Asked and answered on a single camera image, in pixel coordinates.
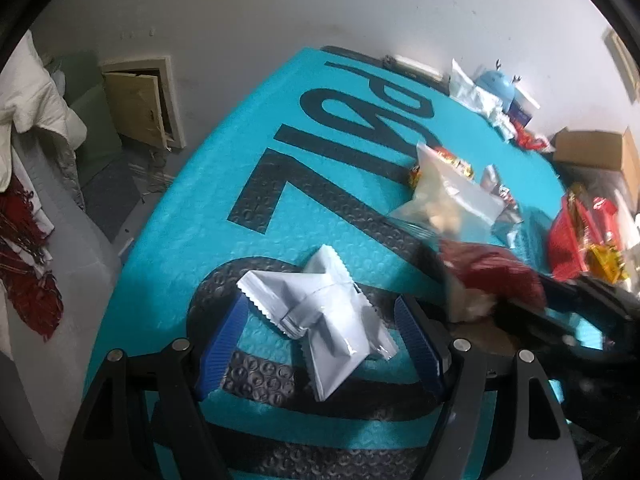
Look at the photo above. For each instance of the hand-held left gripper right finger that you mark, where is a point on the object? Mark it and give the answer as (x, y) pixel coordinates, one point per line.
(420, 345)

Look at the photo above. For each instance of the red plastic basket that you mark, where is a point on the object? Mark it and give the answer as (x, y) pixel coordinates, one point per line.
(565, 245)

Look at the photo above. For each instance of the white snack packet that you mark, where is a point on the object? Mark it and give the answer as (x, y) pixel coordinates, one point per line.
(330, 310)

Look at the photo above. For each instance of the grey floor mat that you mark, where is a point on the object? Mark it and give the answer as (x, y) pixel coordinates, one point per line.
(110, 195)

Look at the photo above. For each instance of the white quilted jacket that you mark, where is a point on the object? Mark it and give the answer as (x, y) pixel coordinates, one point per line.
(35, 100)

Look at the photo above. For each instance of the white power strip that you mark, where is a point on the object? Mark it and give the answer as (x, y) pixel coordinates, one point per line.
(415, 66)

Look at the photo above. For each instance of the yellow black snack packet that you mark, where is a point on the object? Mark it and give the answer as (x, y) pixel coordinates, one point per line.
(607, 260)

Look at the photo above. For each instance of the white blue jar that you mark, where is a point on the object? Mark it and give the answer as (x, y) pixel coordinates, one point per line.
(520, 112)

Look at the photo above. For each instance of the black white foil packet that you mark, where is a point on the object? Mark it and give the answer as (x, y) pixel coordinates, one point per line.
(492, 177)

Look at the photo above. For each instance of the cardboard box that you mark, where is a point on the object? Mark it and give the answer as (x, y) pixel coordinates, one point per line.
(590, 152)

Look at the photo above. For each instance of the crumpled white paper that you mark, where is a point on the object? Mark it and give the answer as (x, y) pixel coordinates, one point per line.
(502, 122)

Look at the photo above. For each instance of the white plastic bag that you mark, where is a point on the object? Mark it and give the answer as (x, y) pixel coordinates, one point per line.
(467, 92)

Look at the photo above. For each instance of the wooden wall hatch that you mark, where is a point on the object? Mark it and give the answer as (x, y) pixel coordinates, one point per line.
(135, 105)

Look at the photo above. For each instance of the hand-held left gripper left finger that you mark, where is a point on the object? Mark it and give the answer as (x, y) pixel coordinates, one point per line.
(222, 345)

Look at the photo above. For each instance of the blue antlered humidifier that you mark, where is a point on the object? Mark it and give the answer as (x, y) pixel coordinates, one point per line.
(492, 85)

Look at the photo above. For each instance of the red crumpled wrapper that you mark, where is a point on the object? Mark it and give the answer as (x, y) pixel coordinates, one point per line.
(525, 137)

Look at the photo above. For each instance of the clear plastic snack bag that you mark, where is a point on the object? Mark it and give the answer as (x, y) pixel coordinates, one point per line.
(450, 195)

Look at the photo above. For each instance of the cream picture frame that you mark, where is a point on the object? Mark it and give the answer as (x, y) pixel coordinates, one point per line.
(622, 57)

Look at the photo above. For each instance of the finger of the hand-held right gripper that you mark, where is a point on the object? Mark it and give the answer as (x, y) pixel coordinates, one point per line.
(540, 330)
(590, 295)

